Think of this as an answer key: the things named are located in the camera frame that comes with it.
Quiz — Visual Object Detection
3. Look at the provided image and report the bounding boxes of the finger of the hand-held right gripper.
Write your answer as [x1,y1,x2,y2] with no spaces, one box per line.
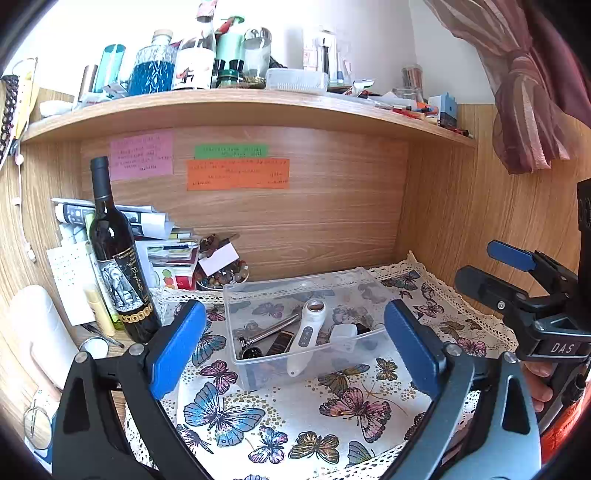
[455,265,583,346]
[487,240,578,296]

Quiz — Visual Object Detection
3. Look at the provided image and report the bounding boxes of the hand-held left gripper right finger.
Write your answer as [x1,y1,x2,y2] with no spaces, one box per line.
[384,299,544,480]

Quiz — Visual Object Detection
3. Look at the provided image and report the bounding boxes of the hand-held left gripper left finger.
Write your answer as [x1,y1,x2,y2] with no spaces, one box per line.
[51,300,208,480]

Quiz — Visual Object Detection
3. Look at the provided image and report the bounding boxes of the black device with white cap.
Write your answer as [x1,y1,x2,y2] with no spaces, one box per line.
[329,322,371,352]

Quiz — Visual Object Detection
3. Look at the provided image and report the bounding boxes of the metal telescopic rod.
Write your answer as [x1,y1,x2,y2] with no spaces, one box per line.
[237,313,300,359]

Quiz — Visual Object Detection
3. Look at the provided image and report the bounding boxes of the brown rectangular lighter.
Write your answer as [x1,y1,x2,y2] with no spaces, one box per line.
[265,330,297,356]

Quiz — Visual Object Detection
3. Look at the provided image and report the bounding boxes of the white handheld massager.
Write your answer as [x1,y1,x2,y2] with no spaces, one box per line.
[286,298,330,377]

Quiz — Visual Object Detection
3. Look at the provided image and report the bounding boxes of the clear plastic container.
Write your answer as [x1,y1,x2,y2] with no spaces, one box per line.
[223,266,393,392]

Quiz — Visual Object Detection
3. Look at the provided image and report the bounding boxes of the person's right hand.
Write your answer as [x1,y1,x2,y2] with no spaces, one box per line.
[524,360,556,414]

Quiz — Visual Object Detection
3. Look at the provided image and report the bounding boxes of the metal tweezers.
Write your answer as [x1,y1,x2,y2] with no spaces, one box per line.
[82,323,126,350]

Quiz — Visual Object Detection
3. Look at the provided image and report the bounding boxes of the bowl of beads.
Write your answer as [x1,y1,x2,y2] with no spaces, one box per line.
[194,261,250,292]

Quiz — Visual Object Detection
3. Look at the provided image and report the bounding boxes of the small round mirror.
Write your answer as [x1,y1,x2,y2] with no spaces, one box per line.
[78,337,110,359]

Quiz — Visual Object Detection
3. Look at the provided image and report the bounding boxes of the stack of books and papers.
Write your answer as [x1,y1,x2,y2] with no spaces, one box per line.
[51,198,201,291]

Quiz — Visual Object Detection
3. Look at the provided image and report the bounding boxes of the white card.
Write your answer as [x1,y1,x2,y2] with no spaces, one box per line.
[198,244,240,277]

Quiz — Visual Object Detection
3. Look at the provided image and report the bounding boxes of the butterfly print tablecloth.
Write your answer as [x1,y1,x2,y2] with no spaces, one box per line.
[124,251,520,480]

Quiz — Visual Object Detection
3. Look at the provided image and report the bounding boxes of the brown hair clip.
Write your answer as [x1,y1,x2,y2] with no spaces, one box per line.
[198,234,241,255]

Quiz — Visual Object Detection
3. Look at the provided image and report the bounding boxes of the dark wine bottle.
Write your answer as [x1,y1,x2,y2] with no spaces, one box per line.
[89,156,163,344]

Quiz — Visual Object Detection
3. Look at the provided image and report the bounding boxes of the white dotted paper sheet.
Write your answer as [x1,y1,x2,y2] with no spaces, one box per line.
[46,242,100,326]

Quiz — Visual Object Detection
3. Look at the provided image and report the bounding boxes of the white cylinder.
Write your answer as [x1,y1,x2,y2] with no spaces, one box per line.
[9,285,79,389]

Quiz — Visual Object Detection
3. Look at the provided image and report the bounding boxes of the mauve curtain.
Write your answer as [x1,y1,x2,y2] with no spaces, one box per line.
[425,0,591,175]

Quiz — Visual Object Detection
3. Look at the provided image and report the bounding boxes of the blue house-shaped box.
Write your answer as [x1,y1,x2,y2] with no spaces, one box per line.
[427,92,459,129]

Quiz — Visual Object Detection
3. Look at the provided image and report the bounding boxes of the pile of pens and markers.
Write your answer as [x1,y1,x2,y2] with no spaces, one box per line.
[332,78,472,138]

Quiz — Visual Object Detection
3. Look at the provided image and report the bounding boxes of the orange paper note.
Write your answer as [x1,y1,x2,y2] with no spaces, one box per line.
[186,158,291,191]

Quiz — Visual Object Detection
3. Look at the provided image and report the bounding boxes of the pink paper note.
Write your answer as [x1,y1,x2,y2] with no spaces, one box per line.
[109,130,175,182]

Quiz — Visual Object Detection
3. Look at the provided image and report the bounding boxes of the glass jar with sticks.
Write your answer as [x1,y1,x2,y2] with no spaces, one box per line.
[400,65,425,103]

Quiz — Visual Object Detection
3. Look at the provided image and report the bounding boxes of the green paper note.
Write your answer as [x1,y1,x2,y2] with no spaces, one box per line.
[193,143,269,160]

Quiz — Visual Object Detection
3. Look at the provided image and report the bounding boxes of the wooden shelf board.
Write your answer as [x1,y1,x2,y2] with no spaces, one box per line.
[21,90,479,149]

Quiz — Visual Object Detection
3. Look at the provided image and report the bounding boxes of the toothbrush package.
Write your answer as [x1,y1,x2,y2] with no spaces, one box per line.
[302,28,352,86]

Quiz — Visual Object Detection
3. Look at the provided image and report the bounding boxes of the clear plastic lidded box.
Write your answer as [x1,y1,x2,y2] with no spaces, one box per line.
[265,68,330,96]

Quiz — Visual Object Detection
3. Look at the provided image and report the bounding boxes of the clear bottle with white label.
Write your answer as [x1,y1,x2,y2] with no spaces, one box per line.
[171,0,218,91]

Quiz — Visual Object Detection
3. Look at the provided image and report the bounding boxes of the small metal cylinder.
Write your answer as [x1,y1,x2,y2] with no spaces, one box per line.
[77,65,99,103]

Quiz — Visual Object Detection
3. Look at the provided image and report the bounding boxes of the blue patterned glass bottle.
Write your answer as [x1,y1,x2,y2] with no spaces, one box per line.
[128,30,179,97]

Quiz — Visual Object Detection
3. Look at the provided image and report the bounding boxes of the teal tall glass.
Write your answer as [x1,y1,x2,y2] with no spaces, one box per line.
[94,44,127,93]

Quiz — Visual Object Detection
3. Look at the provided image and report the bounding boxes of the clear glass bottle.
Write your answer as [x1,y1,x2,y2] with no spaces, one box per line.
[243,27,273,86]

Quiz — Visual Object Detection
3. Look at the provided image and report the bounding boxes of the mint green bottle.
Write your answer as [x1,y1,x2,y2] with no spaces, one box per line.
[215,16,248,70]

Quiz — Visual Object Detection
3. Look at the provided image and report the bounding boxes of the white cable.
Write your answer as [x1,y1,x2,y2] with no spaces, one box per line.
[13,156,38,265]

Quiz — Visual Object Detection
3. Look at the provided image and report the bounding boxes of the black and white patterned strap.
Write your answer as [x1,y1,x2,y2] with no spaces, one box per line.
[0,74,22,158]

